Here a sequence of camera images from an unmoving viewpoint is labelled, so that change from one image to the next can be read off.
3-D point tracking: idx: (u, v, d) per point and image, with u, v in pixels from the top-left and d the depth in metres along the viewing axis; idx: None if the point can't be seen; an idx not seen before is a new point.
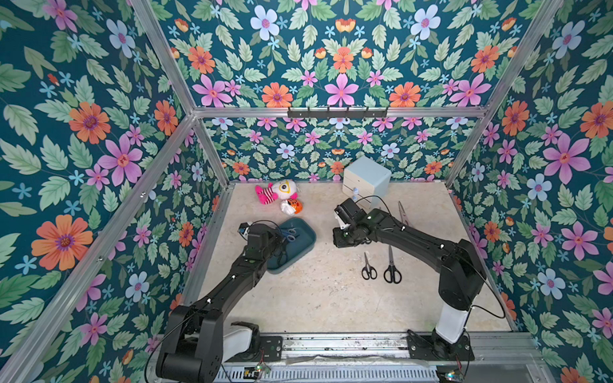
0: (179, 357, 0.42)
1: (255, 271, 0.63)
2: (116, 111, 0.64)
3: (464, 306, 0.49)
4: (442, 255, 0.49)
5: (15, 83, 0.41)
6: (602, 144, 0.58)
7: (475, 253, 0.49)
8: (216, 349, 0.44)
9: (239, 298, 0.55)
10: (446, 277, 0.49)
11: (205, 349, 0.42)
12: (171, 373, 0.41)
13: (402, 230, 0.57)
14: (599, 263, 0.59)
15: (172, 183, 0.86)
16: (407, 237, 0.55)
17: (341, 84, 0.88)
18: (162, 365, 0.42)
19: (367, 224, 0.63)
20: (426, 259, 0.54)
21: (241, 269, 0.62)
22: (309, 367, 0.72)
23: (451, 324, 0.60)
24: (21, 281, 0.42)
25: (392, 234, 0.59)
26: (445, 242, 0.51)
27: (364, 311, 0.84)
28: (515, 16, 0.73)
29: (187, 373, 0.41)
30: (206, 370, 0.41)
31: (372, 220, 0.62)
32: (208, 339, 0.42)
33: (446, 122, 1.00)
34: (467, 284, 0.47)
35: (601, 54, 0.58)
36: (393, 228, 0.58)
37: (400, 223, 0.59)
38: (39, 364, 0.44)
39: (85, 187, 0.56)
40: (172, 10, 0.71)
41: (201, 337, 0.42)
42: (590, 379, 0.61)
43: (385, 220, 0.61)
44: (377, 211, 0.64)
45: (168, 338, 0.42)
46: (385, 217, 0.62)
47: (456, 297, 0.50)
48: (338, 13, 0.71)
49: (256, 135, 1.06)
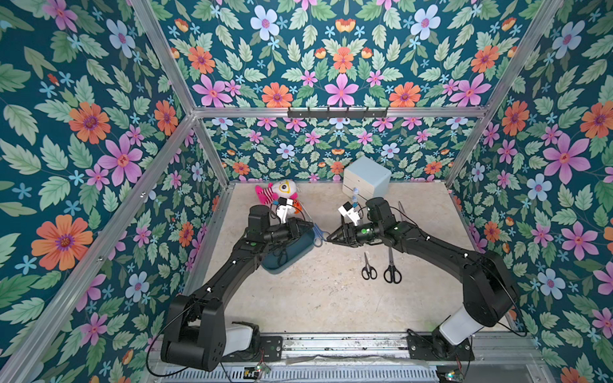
0: (183, 344, 0.43)
1: (256, 255, 0.62)
2: (117, 111, 0.64)
3: (489, 321, 0.47)
4: (465, 264, 0.48)
5: (15, 83, 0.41)
6: (602, 144, 0.58)
7: (504, 266, 0.47)
8: (219, 337, 0.44)
9: (241, 282, 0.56)
10: (470, 286, 0.47)
11: (207, 336, 0.42)
12: (175, 359, 0.42)
13: (428, 240, 0.57)
14: (599, 263, 0.59)
15: (172, 183, 0.86)
16: (432, 246, 0.56)
17: (341, 84, 0.88)
18: (168, 351, 0.42)
19: (393, 234, 0.65)
20: (452, 271, 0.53)
21: (242, 250, 0.61)
22: (309, 367, 0.72)
23: (459, 329, 0.60)
24: (21, 281, 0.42)
25: (416, 244, 0.60)
26: (470, 253, 0.50)
27: (364, 311, 0.84)
28: (515, 16, 0.73)
29: (191, 358, 0.42)
30: (209, 357, 0.42)
31: (398, 230, 0.64)
32: (210, 328, 0.42)
33: (446, 122, 1.00)
34: (492, 296, 0.45)
35: (601, 54, 0.58)
36: (417, 238, 0.59)
37: (425, 233, 0.60)
38: (39, 364, 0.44)
39: (85, 188, 0.56)
40: (172, 10, 0.71)
41: (203, 326, 0.42)
42: (590, 379, 0.61)
43: (410, 230, 0.62)
44: (404, 222, 0.67)
45: (171, 327, 0.42)
46: (412, 227, 0.63)
47: (481, 309, 0.47)
48: (338, 13, 0.71)
49: (256, 135, 1.06)
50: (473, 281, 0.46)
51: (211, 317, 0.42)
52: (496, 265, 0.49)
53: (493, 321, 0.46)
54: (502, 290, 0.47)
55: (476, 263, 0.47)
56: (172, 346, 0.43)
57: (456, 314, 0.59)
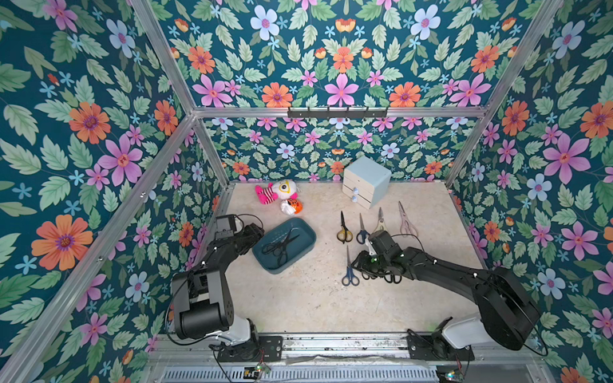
0: (195, 315, 0.45)
1: (231, 242, 0.68)
2: (117, 111, 0.64)
3: (516, 345, 0.44)
4: (476, 284, 0.47)
5: (15, 83, 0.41)
6: (602, 144, 0.58)
7: (516, 283, 0.46)
8: (226, 296, 0.49)
9: (229, 259, 0.64)
10: (485, 308, 0.46)
11: (218, 294, 0.46)
12: (192, 330, 0.44)
13: (436, 265, 0.57)
14: (599, 263, 0.59)
15: (172, 183, 0.86)
16: (439, 270, 0.55)
17: (341, 84, 0.88)
18: (182, 325, 0.44)
19: (400, 262, 0.65)
20: (464, 294, 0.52)
21: (219, 242, 0.66)
22: (309, 367, 0.72)
23: (466, 337, 0.59)
24: (21, 281, 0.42)
25: (425, 270, 0.59)
26: (479, 272, 0.49)
27: (364, 311, 0.84)
28: (515, 16, 0.73)
29: (209, 321, 0.45)
30: (226, 313, 0.47)
31: (405, 258, 0.64)
32: (218, 288, 0.46)
33: (446, 122, 1.00)
34: (511, 316, 0.43)
35: (601, 54, 0.58)
36: (425, 262, 0.59)
37: (432, 256, 0.60)
38: (39, 364, 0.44)
39: (85, 187, 0.56)
40: (172, 11, 0.71)
41: (211, 289, 0.46)
42: (590, 379, 0.61)
43: (417, 257, 0.62)
44: (409, 248, 0.67)
45: (179, 302, 0.45)
46: (419, 253, 0.63)
47: (504, 330, 0.45)
48: (338, 13, 0.71)
49: (256, 135, 1.06)
50: (487, 302, 0.45)
51: (217, 276, 0.47)
52: (509, 282, 0.48)
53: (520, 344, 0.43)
54: (520, 309, 0.45)
55: (488, 282, 0.46)
56: (183, 321, 0.44)
57: (465, 325, 0.57)
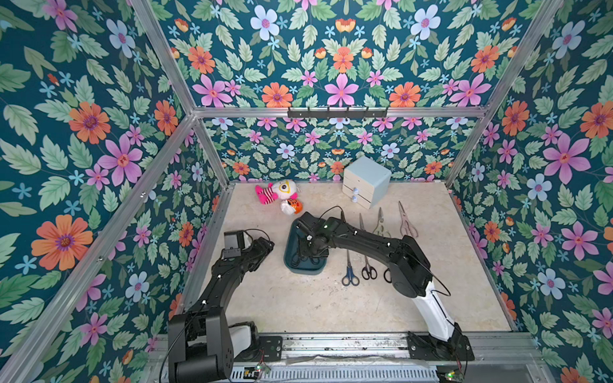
0: (191, 363, 0.42)
1: (238, 269, 0.63)
2: (117, 111, 0.64)
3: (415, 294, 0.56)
4: (390, 252, 0.55)
5: (15, 83, 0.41)
6: (602, 144, 0.58)
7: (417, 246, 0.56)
8: (226, 342, 0.45)
9: (229, 295, 0.56)
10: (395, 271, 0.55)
11: (216, 344, 0.42)
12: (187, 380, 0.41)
13: (356, 234, 0.62)
14: (599, 263, 0.59)
15: (172, 183, 0.86)
16: (359, 241, 0.61)
17: (341, 84, 0.88)
18: (176, 373, 0.41)
19: (323, 233, 0.67)
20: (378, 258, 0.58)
21: (224, 268, 0.61)
22: (309, 367, 0.72)
23: (433, 320, 0.63)
24: (21, 281, 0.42)
25: (347, 241, 0.64)
26: (392, 240, 0.57)
27: (364, 311, 0.84)
28: (515, 16, 0.73)
29: (205, 372, 0.41)
30: (223, 363, 0.42)
31: (328, 228, 0.67)
32: (217, 336, 0.42)
33: (446, 122, 1.00)
34: (413, 275, 0.54)
35: (601, 54, 0.58)
36: (346, 233, 0.64)
37: (352, 227, 0.65)
38: (39, 364, 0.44)
39: (85, 187, 0.56)
40: (172, 10, 0.71)
41: (210, 337, 0.42)
42: (590, 379, 0.61)
43: (339, 227, 0.66)
44: (332, 219, 0.70)
45: (175, 347, 0.41)
46: (341, 223, 0.67)
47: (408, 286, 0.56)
48: (338, 13, 0.71)
49: (256, 135, 1.06)
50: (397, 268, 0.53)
51: (217, 322, 0.43)
52: (413, 246, 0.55)
53: (417, 295, 0.56)
54: (418, 266, 0.57)
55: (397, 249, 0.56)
56: (179, 369, 0.41)
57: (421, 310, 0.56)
